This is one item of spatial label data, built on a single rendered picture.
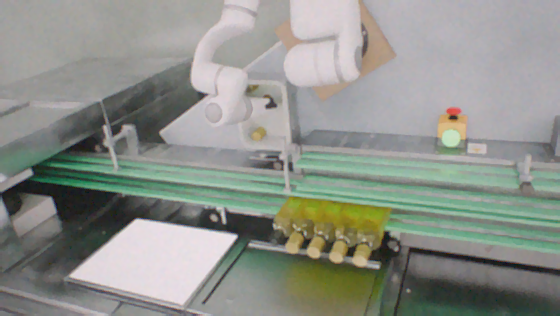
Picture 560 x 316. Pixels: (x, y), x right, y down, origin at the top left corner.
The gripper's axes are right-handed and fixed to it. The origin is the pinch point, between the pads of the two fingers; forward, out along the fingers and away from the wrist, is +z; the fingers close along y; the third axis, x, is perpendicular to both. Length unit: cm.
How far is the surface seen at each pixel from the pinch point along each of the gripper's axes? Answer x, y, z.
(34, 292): -53, -52, -42
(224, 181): -24.6, -11.4, -4.2
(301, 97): 1.4, 8.8, 9.2
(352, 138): -9.7, 26.2, 6.3
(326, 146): -11.5, 20.2, -0.2
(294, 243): -32.0, 20.0, -24.5
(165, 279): -48, -17, -28
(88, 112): -7, -74, 4
